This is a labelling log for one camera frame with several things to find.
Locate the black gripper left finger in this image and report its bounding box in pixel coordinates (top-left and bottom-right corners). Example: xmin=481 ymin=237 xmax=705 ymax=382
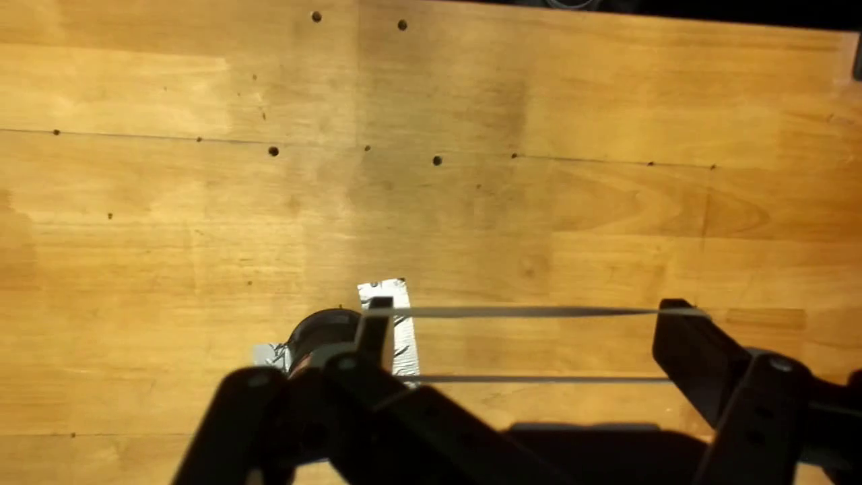
xmin=173 ymin=293 xmax=577 ymax=485

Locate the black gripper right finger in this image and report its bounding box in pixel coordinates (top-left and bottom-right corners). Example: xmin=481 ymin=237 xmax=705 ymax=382
xmin=652 ymin=296 xmax=862 ymax=485

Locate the black cup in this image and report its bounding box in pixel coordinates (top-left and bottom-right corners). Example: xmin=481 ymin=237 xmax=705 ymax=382
xmin=284 ymin=307 xmax=367 ymax=371

